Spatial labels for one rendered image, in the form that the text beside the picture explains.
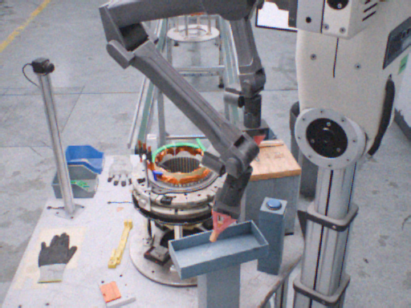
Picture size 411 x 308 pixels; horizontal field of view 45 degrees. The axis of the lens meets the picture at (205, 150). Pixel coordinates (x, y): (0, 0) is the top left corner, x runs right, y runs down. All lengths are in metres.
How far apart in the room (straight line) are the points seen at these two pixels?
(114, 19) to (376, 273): 2.16
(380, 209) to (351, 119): 2.31
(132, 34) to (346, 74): 0.49
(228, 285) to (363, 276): 1.53
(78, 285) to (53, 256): 0.16
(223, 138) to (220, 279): 0.43
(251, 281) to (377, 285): 1.29
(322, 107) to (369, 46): 0.18
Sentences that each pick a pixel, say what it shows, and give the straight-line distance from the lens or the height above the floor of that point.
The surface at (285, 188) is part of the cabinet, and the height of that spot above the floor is 0.99.
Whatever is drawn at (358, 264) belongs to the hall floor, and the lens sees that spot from 2.93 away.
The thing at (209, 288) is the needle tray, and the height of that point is 0.95.
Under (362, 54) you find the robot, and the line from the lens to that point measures 0.97.
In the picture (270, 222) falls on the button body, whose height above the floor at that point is 0.99.
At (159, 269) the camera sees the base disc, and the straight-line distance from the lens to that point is 1.67.
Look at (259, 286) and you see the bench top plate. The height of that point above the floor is 0.78.
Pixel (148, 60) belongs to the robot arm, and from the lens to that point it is 1.16.
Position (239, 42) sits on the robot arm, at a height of 1.47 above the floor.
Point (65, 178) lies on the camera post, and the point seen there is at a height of 0.94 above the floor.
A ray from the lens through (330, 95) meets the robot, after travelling 1.04.
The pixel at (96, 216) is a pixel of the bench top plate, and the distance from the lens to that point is 1.95.
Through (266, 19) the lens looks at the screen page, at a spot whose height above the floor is 1.28.
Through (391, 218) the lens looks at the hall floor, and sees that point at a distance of 3.30.
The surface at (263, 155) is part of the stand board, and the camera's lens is 1.72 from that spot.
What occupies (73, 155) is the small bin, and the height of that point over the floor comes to 0.81.
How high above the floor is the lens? 1.97
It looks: 31 degrees down
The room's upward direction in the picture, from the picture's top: 1 degrees counter-clockwise
